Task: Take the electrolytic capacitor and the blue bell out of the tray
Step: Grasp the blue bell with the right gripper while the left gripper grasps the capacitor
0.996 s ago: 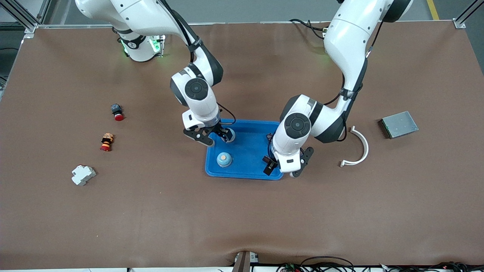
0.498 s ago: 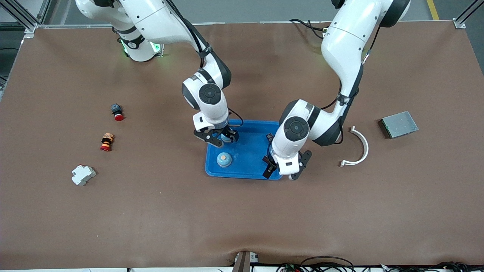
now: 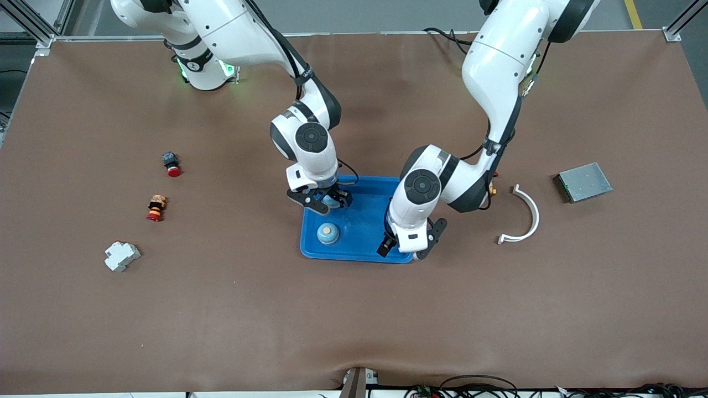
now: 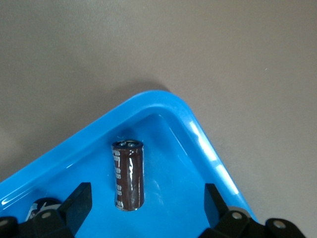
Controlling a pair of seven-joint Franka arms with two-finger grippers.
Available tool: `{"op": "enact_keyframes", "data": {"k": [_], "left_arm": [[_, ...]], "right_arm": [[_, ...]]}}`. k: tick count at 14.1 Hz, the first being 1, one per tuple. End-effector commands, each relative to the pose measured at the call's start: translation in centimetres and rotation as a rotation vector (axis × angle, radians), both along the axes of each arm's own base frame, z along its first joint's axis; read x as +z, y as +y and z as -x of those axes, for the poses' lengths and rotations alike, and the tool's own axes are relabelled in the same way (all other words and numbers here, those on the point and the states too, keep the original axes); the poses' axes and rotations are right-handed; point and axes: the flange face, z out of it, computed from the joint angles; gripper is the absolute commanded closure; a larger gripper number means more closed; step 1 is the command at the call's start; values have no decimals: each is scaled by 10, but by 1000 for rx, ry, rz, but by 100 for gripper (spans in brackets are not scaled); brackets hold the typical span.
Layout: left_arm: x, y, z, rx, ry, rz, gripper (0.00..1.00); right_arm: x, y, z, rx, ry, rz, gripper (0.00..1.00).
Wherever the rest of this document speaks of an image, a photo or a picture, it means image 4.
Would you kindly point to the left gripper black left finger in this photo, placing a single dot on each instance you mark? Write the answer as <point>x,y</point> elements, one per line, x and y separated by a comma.
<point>71,213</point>

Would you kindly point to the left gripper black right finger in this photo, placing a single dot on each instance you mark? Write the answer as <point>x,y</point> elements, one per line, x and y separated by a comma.
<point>218,218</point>

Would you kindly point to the short black cylindrical capacitor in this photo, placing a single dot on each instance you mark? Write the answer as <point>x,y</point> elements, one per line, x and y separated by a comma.
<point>42,205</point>

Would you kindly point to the blue plastic tray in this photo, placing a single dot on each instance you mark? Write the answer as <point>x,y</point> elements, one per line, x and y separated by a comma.
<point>173,173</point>

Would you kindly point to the brown table mat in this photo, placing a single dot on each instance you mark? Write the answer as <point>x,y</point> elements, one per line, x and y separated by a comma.
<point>74,49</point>

